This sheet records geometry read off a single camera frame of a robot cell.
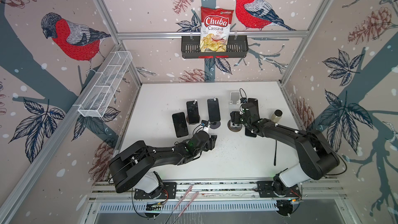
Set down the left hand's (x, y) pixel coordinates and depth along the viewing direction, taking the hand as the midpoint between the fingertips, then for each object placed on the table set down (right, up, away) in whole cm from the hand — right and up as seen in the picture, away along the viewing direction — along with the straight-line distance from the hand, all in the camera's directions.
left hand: (216, 133), depth 85 cm
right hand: (+12, +11, +9) cm, 19 cm away
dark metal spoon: (+32, -15, -2) cm, 35 cm away
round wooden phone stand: (+12, 0, +10) cm, 15 cm away
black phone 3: (-1, +12, +8) cm, 14 cm away
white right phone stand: (+14, +17, +15) cm, 26 cm away
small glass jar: (+37, +9, +7) cm, 39 cm away
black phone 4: (+30, +17, +26) cm, 43 cm away
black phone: (-20, +5, -1) cm, 21 cm away
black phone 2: (-13, +9, +9) cm, 18 cm away
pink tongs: (-15, -30, -15) cm, 36 cm away
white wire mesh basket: (-59, +27, -7) cm, 65 cm away
